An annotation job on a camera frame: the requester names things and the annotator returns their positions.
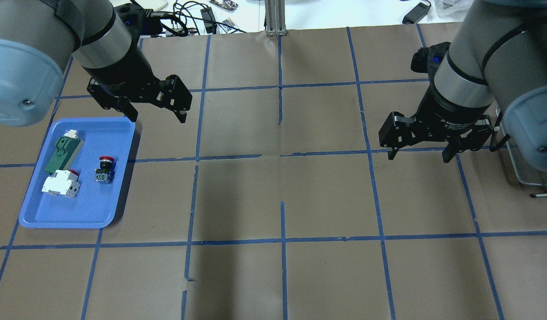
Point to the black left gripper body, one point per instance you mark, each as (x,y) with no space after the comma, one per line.
(124,72)

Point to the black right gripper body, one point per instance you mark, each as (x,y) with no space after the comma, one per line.
(447,112)

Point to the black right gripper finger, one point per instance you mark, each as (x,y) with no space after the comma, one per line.
(458,144)
(394,133)

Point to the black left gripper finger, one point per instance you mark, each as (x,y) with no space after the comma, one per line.
(178,98)
(126,108)

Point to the red emergency push button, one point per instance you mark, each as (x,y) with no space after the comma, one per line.
(104,174)

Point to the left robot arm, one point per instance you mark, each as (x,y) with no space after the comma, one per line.
(39,37)

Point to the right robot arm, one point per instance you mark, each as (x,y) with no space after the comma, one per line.
(494,72)

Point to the white circuit breaker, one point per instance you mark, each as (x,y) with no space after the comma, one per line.
(62,182)

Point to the blue plastic tray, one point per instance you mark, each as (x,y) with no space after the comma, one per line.
(51,202)

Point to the black power adapter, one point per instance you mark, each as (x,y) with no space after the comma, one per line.
(417,13)

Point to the green limit switch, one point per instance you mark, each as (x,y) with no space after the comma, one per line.
(65,150)

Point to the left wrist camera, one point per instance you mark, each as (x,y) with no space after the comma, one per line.
(139,21)

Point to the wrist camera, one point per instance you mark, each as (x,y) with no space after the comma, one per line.
(427,60)
(139,21)

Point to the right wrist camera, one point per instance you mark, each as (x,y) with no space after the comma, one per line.
(427,60)

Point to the aluminium frame post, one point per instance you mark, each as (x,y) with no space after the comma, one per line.
(275,18)

